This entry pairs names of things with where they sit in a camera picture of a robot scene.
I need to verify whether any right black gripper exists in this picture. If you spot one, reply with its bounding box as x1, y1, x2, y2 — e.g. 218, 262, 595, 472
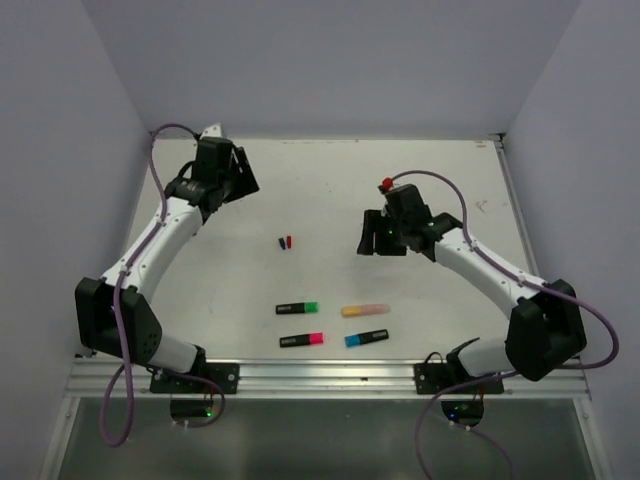
357, 207, 409, 255

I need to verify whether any orange pink highlighter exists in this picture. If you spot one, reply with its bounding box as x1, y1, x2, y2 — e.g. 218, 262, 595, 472
341, 304, 391, 318

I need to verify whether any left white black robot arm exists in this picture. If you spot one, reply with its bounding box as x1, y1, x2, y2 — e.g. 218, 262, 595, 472
74, 135, 259, 393

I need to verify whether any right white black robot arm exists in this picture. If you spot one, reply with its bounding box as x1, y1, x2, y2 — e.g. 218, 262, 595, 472
357, 180, 587, 393

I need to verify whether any green black highlighter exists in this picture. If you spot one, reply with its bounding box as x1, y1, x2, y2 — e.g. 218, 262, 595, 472
275, 302, 319, 315

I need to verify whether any blue black highlighter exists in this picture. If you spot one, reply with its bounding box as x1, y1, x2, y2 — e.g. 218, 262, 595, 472
344, 329, 389, 348

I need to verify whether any pink black highlighter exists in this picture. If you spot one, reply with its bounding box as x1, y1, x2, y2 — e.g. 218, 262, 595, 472
279, 332, 324, 348

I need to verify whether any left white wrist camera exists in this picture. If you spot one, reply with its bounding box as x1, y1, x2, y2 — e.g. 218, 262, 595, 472
200, 123, 225, 140

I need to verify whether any right aluminium side rail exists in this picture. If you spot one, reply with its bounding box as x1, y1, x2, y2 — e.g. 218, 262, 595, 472
494, 140, 539, 276

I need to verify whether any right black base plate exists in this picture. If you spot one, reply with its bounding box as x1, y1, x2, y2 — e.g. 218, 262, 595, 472
413, 362, 505, 395

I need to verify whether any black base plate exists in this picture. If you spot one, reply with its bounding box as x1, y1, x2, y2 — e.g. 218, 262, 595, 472
413, 362, 505, 395
150, 362, 240, 394

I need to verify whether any aluminium front rail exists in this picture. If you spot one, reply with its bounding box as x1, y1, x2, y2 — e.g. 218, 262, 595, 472
64, 356, 590, 400

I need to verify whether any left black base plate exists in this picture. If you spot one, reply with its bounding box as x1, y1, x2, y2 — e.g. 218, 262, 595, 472
150, 362, 240, 394

